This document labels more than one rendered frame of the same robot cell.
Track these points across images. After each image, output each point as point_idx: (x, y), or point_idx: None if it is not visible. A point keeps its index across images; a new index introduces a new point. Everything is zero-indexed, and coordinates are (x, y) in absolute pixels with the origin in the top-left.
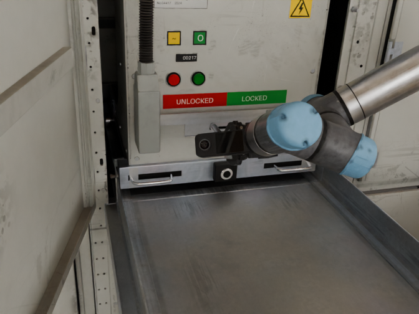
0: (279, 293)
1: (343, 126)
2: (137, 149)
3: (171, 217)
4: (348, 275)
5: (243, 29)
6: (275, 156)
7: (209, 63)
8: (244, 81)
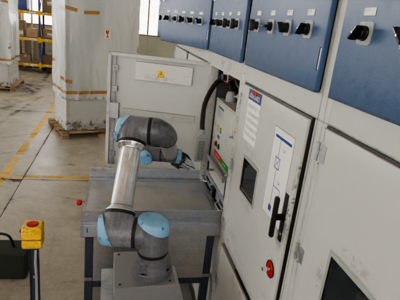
0: (139, 196)
1: (148, 146)
2: (209, 165)
3: (187, 187)
4: (144, 209)
5: (225, 133)
6: (171, 164)
7: (220, 142)
8: (223, 155)
